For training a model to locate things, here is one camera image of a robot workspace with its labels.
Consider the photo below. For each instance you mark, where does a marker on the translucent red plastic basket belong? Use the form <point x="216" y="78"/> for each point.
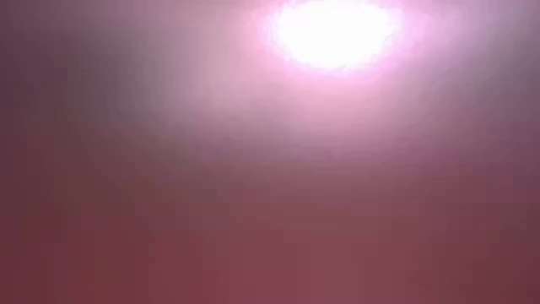
<point x="169" y="236"/>

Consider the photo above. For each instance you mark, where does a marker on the bright ceiling light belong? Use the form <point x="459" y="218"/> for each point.
<point x="335" y="34"/>

